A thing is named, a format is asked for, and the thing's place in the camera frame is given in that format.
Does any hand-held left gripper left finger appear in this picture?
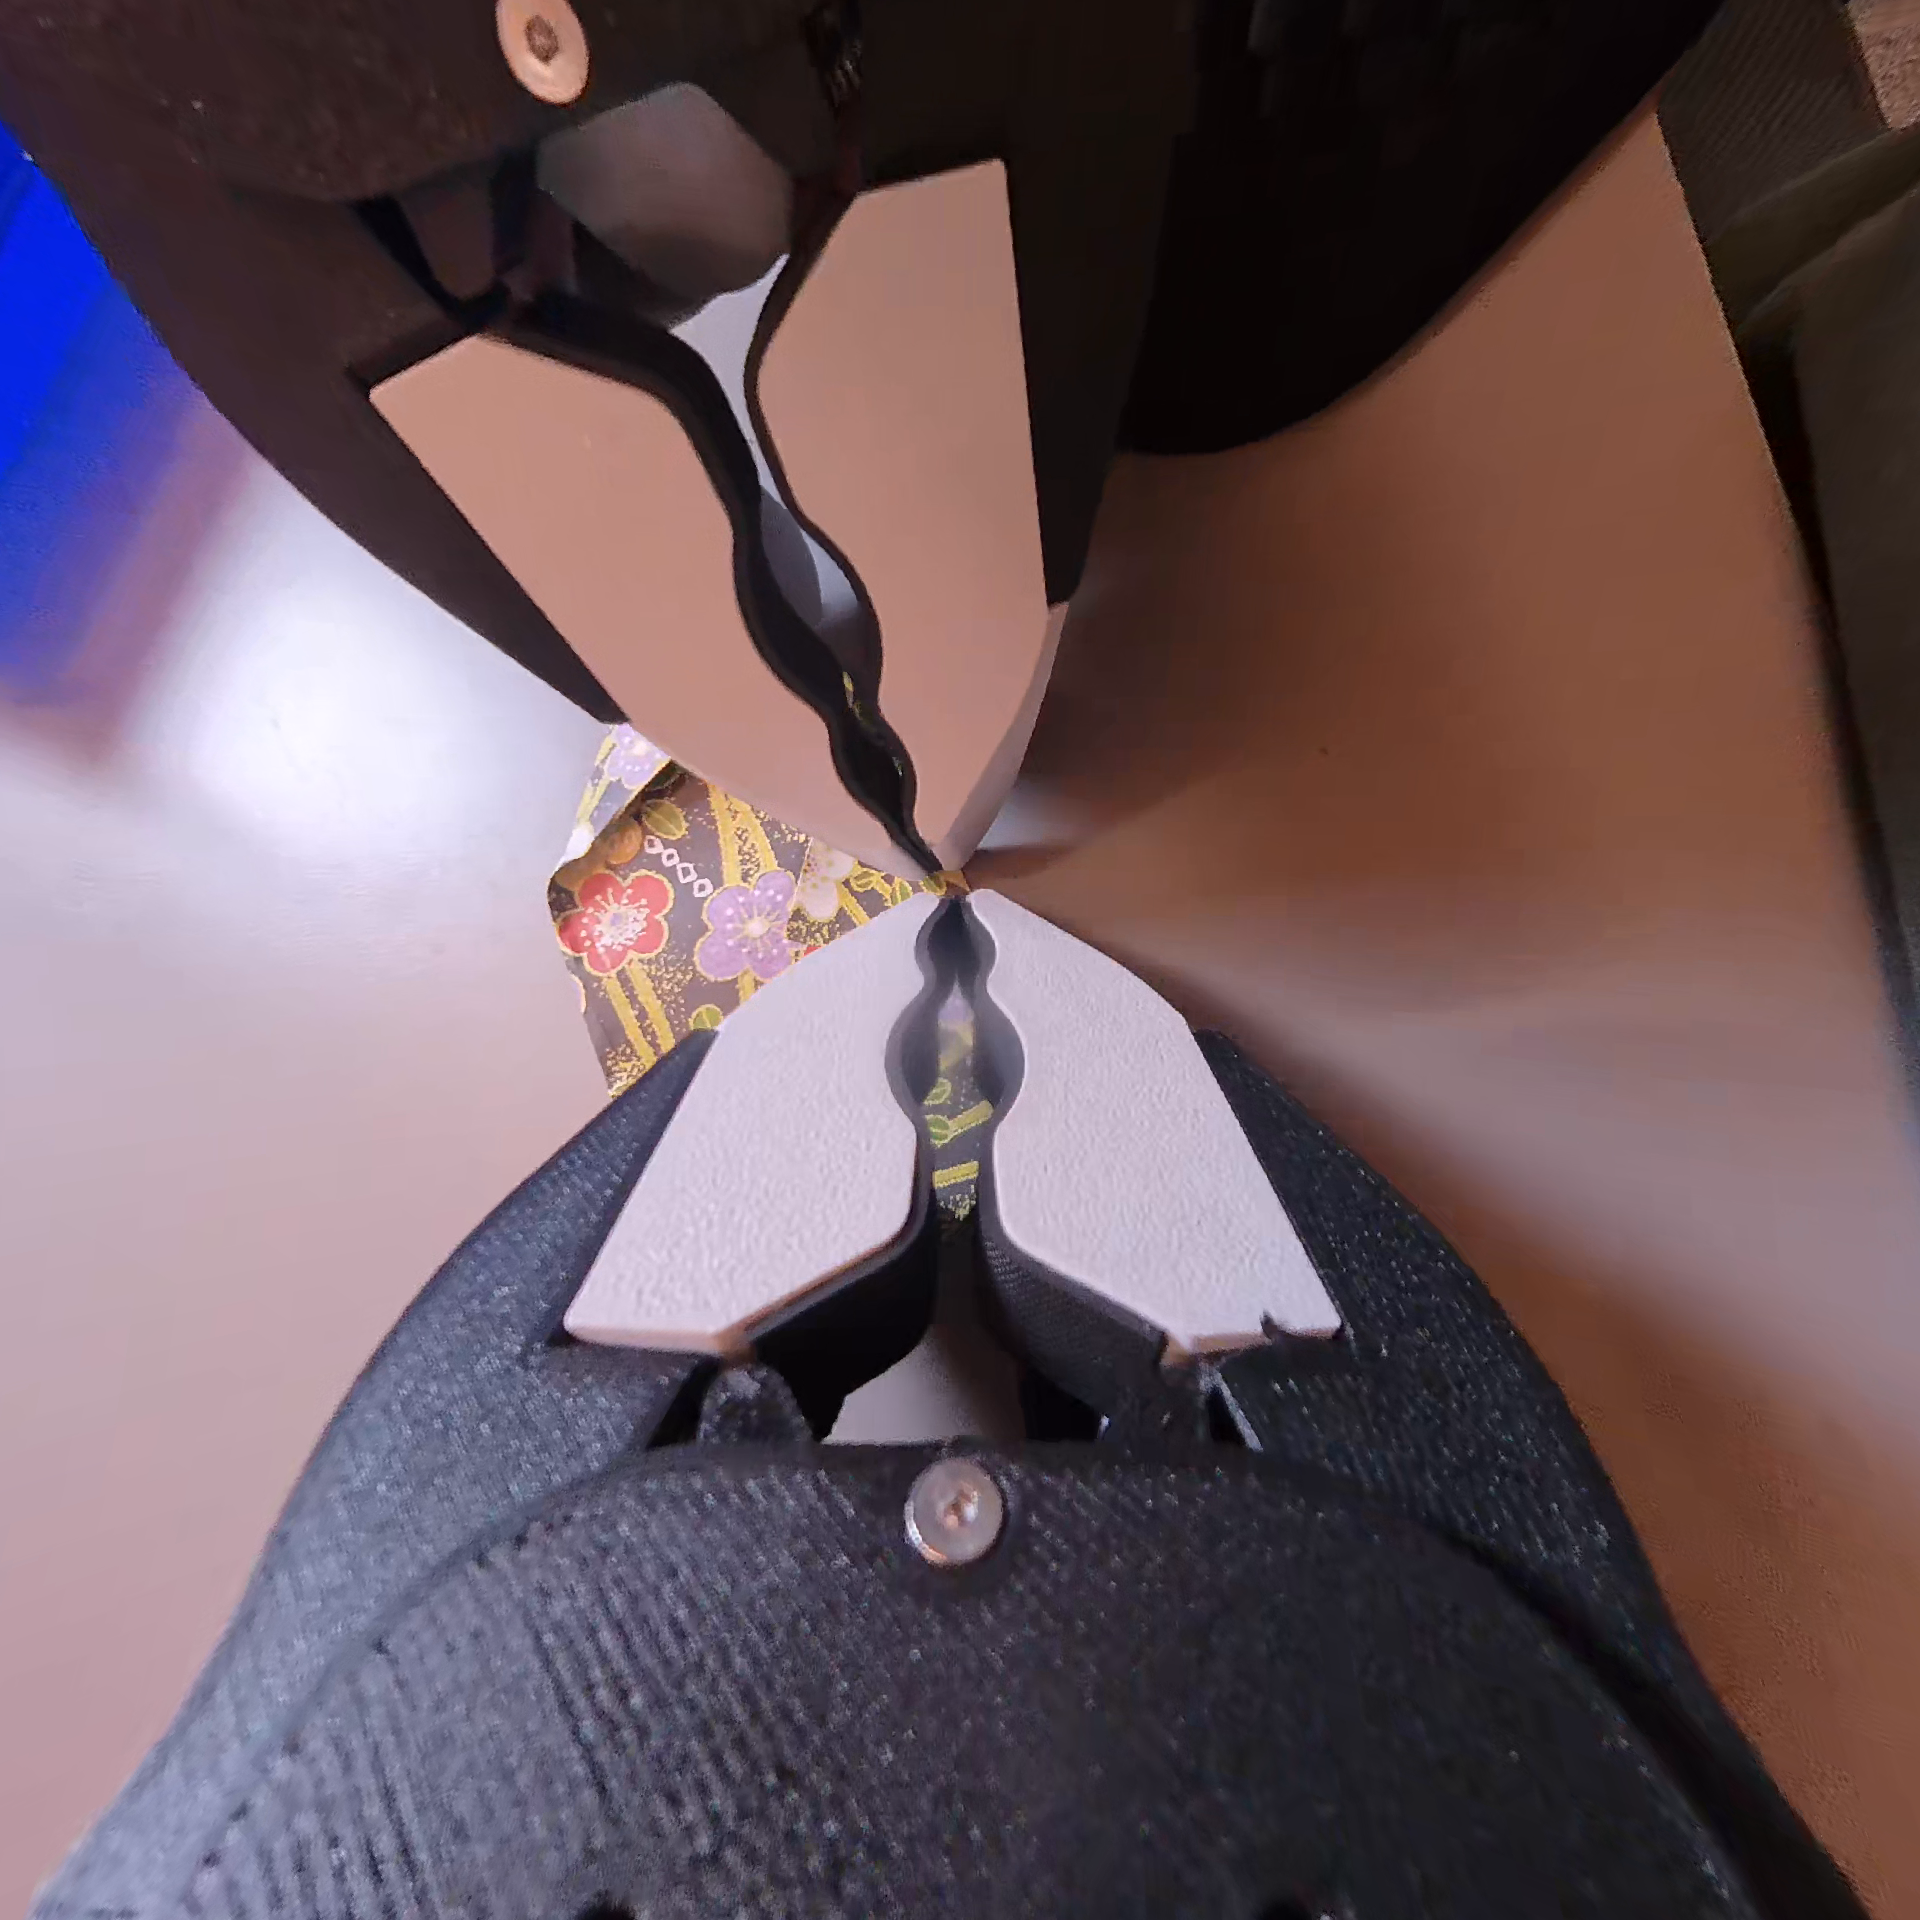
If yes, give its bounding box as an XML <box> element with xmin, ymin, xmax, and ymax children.
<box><xmin>565</xmin><ymin>893</ymin><xmax>957</xmax><ymax>1436</ymax></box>

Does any green backed floral paper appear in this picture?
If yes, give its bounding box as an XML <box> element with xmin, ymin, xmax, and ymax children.
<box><xmin>546</xmin><ymin>720</ymin><xmax>1010</xmax><ymax>1220</ymax></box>

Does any black textured pad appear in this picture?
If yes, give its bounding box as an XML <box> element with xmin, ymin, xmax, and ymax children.
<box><xmin>1105</xmin><ymin>0</ymin><xmax>1729</xmax><ymax>459</ymax></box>

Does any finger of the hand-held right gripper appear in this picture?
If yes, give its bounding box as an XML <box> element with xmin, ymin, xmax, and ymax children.
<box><xmin>360</xmin><ymin>318</ymin><xmax>939</xmax><ymax>879</ymax></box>
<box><xmin>741</xmin><ymin>157</ymin><xmax>1082</xmax><ymax>879</ymax></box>

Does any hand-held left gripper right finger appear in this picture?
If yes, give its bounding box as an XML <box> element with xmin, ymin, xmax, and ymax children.
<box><xmin>962</xmin><ymin>892</ymin><xmax>1347</xmax><ymax>1436</ymax></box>

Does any blue plastic bin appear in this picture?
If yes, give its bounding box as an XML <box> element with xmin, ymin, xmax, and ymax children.
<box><xmin>0</xmin><ymin>122</ymin><xmax>188</xmax><ymax>697</ymax></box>

